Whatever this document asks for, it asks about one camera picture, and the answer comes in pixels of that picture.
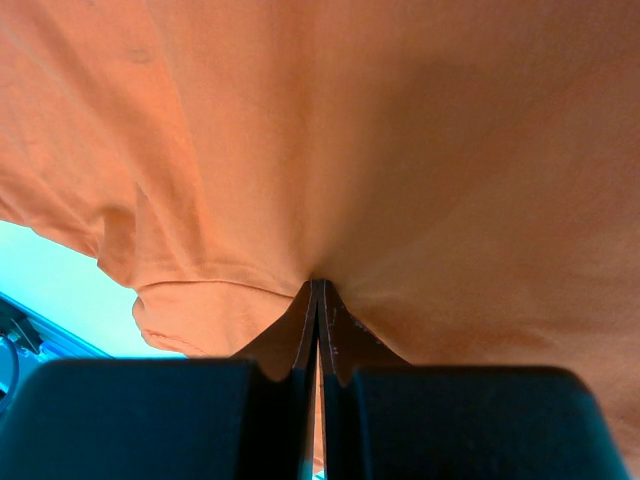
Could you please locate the orange t shirt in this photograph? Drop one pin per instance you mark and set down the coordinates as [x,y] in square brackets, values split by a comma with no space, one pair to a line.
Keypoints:
[465,172]

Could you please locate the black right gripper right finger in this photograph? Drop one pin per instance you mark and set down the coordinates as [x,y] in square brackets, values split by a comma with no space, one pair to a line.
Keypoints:
[385,418]

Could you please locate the aluminium mounting rail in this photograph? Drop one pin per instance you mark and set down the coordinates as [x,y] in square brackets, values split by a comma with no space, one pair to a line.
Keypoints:
[29,340]

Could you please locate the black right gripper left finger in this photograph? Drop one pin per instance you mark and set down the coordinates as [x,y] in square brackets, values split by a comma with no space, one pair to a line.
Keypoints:
[249,416]

